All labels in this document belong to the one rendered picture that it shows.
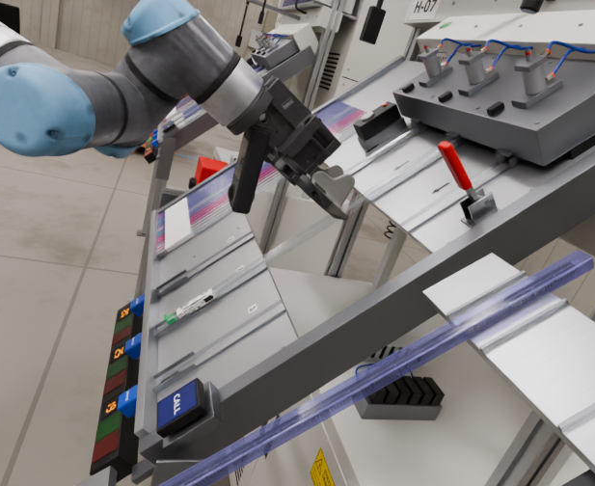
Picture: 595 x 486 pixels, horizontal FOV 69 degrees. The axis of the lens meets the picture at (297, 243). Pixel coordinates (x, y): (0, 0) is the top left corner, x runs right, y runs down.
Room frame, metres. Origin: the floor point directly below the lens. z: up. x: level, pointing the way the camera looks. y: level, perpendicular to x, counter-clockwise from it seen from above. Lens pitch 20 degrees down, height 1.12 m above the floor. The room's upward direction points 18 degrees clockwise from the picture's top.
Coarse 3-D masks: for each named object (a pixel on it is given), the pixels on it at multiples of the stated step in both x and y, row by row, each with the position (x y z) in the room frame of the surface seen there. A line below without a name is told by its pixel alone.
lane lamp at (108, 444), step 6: (114, 432) 0.40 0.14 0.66; (108, 438) 0.39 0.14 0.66; (114, 438) 0.39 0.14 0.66; (96, 444) 0.39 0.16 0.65; (102, 444) 0.39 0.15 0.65; (108, 444) 0.39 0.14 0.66; (114, 444) 0.38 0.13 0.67; (96, 450) 0.38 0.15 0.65; (102, 450) 0.38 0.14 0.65; (108, 450) 0.38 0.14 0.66; (96, 456) 0.37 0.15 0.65; (102, 456) 0.37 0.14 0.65
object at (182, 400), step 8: (192, 384) 0.36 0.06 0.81; (176, 392) 0.35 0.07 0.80; (184, 392) 0.35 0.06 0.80; (192, 392) 0.35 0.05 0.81; (168, 400) 0.35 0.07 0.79; (176, 400) 0.34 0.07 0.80; (184, 400) 0.34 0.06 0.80; (192, 400) 0.34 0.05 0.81; (160, 408) 0.34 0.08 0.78; (168, 408) 0.34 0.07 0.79; (176, 408) 0.33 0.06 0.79; (184, 408) 0.33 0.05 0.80; (160, 416) 0.33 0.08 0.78; (168, 416) 0.33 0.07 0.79; (176, 416) 0.33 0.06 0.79; (160, 424) 0.32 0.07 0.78
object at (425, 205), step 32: (416, 64) 1.09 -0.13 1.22; (352, 96) 1.09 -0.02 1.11; (384, 96) 0.99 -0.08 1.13; (416, 128) 0.78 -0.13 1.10; (352, 160) 0.78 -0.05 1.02; (384, 160) 0.73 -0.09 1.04; (480, 160) 0.60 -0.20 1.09; (576, 160) 0.52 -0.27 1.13; (384, 192) 0.63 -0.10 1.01; (416, 192) 0.60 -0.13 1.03; (448, 192) 0.57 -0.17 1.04; (512, 192) 0.51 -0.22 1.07; (416, 224) 0.53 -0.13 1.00; (448, 224) 0.51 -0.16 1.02
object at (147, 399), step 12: (156, 216) 0.93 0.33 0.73; (156, 228) 0.87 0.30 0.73; (156, 240) 0.82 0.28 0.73; (156, 264) 0.72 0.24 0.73; (156, 276) 0.68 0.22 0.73; (156, 288) 0.64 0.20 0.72; (156, 300) 0.61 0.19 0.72; (144, 312) 0.56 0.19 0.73; (156, 312) 0.58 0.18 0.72; (144, 324) 0.53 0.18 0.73; (144, 336) 0.51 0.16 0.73; (144, 348) 0.48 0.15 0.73; (156, 348) 0.50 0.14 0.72; (144, 360) 0.46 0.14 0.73; (156, 360) 0.48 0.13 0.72; (144, 372) 0.44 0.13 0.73; (156, 372) 0.46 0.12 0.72; (144, 384) 0.42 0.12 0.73; (156, 384) 0.44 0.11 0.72; (144, 396) 0.40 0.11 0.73; (156, 396) 0.42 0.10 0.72; (144, 408) 0.38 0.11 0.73; (144, 420) 0.36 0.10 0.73; (144, 432) 0.35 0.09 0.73
